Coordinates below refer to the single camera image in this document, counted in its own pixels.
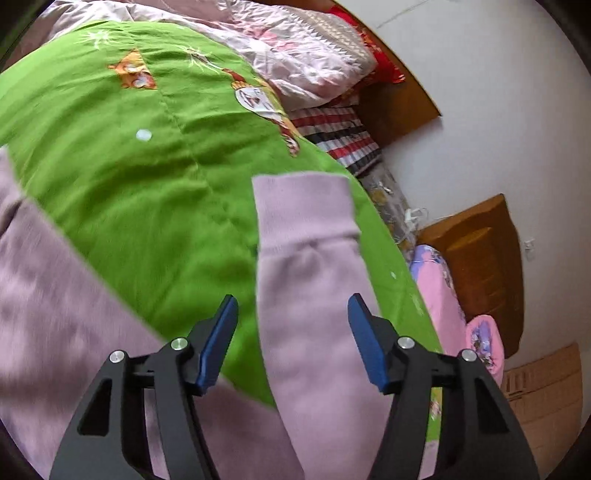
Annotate red pillow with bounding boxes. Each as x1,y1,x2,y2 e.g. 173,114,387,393
330,6,407,84

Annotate grey patterned sheet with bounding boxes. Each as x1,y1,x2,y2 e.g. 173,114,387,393
358,164,421,252

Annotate wooden nightstand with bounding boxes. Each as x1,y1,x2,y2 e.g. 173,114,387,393
416,194,525,358

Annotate lilac pants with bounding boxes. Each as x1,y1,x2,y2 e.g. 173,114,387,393
0,148,393,480

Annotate cardboard box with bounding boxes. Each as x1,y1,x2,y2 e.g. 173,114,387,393
501,342,585,480

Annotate white cable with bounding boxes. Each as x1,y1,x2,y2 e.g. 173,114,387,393
390,208,430,245

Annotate green printed blanket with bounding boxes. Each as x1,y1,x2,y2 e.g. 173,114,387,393
0,21,446,462

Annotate pink floral quilt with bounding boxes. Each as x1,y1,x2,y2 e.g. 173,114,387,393
34,0,377,112

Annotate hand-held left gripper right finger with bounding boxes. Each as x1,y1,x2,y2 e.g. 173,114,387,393
347,293,541,480

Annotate pink printed blanket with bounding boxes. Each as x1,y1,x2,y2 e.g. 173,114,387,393
409,244,467,356

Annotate wooden headboard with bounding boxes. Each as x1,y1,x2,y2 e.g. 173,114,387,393
281,0,441,148

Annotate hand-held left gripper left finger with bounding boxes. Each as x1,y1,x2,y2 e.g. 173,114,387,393
48,294,240,480

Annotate pink printed pillow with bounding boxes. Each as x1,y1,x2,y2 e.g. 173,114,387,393
464,315,505,386

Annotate striped pillow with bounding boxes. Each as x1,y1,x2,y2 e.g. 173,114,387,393
288,105,384,175

